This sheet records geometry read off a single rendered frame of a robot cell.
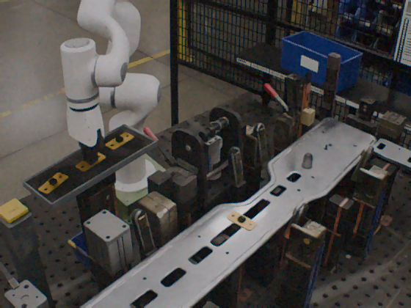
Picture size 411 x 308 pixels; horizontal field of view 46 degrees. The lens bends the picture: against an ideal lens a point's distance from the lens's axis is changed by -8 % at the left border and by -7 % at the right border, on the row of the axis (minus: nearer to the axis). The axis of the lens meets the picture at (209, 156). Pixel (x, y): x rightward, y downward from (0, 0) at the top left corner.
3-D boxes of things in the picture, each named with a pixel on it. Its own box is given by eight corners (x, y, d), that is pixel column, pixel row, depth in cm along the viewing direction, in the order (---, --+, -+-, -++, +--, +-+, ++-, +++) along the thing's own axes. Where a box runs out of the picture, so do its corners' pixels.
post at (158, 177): (165, 281, 161) (158, 183, 138) (154, 274, 164) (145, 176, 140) (175, 273, 164) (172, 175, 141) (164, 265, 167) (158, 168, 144)
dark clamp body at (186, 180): (186, 285, 160) (184, 193, 138) (155, 265, 167) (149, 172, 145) (208, 268, 167) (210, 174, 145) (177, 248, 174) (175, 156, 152)
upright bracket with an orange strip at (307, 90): (293, 188, 201) (308, 73, 172) (290, 187, 202) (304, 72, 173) (297, 185, 203) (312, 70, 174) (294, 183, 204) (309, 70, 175)
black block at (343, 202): (332, 281, 162) (351, 215, 145) (306, 267, 167) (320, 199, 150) (344, 267, 167) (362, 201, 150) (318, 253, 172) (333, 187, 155)
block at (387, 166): (372, 240, 177) (390, 179, 161) (346, 227, 183) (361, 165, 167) (383, 226, 183) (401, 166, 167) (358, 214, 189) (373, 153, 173)
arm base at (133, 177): (96, 169, 191) (91, 129, 179) (140, 152, 199) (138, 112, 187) (118, 199, 179) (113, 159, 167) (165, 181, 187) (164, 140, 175)
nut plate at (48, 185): (48, 195, 123) (47, 191, 123) (37, 190, 125) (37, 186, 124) (69, 177, 129) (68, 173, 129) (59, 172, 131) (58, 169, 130)
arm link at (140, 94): (114, 122, 182) (110, 64, 167) (165, 127, 181) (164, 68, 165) (105, 144, 173) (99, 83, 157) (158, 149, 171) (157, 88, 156)
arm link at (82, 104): (58, 93, 122) (59, 103, 124) (80, 103, 118) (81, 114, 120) (83, 81, 128) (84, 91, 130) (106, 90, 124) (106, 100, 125)
